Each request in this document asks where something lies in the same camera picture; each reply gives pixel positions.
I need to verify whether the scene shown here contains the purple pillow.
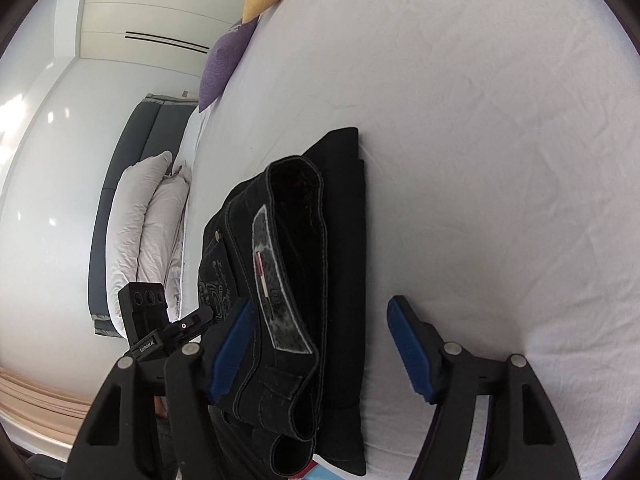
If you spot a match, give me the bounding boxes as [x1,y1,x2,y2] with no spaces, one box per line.
[198,17,261,113]

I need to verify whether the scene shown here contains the beige curtain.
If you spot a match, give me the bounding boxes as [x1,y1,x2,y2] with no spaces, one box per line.
[0,365,96,423]

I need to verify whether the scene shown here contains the white bed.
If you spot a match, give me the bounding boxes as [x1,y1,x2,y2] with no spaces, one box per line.
[175,0,640,480]

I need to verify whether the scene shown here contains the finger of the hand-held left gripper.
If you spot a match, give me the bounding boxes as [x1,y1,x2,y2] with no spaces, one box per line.
[162,306,216,345]

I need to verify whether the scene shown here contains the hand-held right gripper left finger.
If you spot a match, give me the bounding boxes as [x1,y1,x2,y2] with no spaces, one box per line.
[72,297,257,480]

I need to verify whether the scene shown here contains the small white pillow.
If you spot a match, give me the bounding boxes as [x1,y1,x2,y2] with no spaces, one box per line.
[136,167,193,321]

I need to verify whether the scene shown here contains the cream wardrobe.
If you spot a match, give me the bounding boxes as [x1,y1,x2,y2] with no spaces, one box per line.
[77,0,261,78]

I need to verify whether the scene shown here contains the black pants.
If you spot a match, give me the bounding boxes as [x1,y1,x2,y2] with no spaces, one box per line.
[197,127,368,478]

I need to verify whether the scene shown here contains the large white pillow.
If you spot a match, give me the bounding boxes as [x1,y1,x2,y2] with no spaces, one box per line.
[106,151,174,336]

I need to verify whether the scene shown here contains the grey headboard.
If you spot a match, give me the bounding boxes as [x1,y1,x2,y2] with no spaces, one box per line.
[87,94,198,338]

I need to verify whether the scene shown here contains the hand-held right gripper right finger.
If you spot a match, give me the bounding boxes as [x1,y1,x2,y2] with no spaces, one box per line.
[386,296,583,480]

